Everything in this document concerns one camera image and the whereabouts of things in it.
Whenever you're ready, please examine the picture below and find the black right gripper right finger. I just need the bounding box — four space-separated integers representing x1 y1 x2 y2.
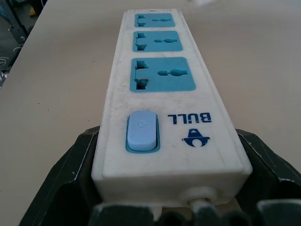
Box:
231 129 301 226

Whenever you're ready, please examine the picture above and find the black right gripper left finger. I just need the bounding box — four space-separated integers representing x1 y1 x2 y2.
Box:
19 125 105 226

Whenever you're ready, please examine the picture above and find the white blue-socket power strip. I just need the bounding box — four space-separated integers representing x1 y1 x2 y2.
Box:
91 8 253 205

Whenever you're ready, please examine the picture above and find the dark metal frame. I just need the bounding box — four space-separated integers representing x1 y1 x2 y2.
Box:
0 0 51 90

